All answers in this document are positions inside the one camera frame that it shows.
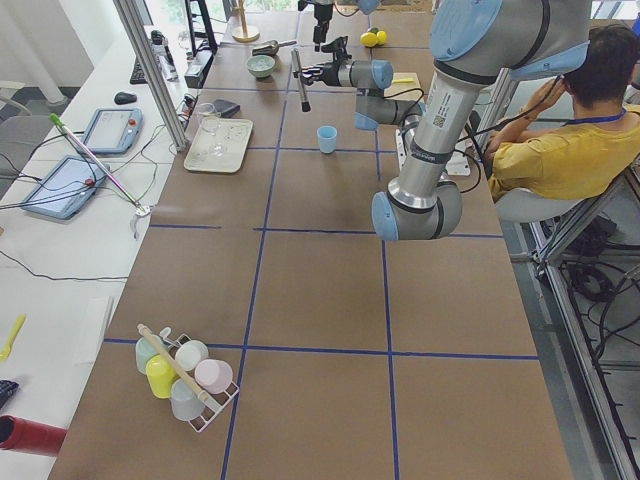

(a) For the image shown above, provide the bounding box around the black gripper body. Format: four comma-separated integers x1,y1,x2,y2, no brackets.
303,36,350,87
313,3,334,45

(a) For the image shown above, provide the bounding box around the steel muddler black tip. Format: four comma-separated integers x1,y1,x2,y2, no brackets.
291,47,311,113

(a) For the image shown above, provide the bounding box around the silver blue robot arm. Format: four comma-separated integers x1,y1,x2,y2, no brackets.
292,1,591,241

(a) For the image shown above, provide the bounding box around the yellow lemon left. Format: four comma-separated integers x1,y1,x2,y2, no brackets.
360,31,378,48

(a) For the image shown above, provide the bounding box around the yellow lemon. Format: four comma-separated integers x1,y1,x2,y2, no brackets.
360,31,378,48
376,30,388,46

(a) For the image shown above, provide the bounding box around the yellow lemon right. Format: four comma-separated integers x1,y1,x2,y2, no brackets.
376,30,388,46

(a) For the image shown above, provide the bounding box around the light blue paper cup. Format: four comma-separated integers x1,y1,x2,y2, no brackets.
316,125,338,154

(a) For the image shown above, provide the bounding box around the wooden cup tree stand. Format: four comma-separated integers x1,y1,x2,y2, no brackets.
231,0,260,43

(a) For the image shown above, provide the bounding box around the white cup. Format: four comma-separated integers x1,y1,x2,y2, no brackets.
175,340,209,372

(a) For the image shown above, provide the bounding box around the pink cup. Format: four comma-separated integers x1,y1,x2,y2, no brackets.
194,358,233,394

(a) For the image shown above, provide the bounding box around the mint green cup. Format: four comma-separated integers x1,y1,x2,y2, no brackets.
135,337,158,375

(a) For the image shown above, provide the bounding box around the white cup rack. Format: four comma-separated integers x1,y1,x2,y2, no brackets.
137,324,239,432

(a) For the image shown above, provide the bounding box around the yellow cup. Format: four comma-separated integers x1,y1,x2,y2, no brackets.
145,354,179,399

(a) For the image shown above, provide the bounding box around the grey-blue cup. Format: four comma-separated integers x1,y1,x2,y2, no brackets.
170,379,205,421

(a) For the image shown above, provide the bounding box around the steel ice scoop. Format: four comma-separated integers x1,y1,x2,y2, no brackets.
251,40,297,56

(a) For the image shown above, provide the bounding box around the green bowl of ice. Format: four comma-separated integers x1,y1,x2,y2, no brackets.
246,55,276,79

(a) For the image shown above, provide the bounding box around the wooden cutting board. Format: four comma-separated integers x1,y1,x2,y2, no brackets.
384,72,423,101

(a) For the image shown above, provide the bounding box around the clear wine glass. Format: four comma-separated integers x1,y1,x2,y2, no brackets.
196,103,224,156

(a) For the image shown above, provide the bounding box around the cream bear tray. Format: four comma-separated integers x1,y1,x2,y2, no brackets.
183,117,253,174

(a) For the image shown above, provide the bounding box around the black computer box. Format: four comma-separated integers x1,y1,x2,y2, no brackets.
184,50,214,89

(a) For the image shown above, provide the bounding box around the black computer mouse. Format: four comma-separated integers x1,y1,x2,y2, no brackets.
113,91,137,105

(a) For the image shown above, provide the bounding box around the far blue teach pendant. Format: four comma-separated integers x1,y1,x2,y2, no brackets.
82,108,143,156

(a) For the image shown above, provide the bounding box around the blue teach pendant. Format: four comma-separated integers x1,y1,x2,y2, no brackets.
82,108,143,156
20,155,108,220

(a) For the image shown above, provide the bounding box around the green pink reacher stick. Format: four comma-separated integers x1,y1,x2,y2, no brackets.
49,113,151,240

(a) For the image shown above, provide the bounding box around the person in yellow shirt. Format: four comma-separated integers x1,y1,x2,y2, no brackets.
486,24,639,200

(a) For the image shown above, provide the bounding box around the near blue teach pendant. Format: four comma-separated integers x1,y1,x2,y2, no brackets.
20,155,108,220

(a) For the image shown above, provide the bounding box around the red bottle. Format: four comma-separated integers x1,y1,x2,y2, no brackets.
1,415,67,457

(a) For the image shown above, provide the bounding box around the aluminium frame post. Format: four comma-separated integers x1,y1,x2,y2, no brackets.
113,0,188,152

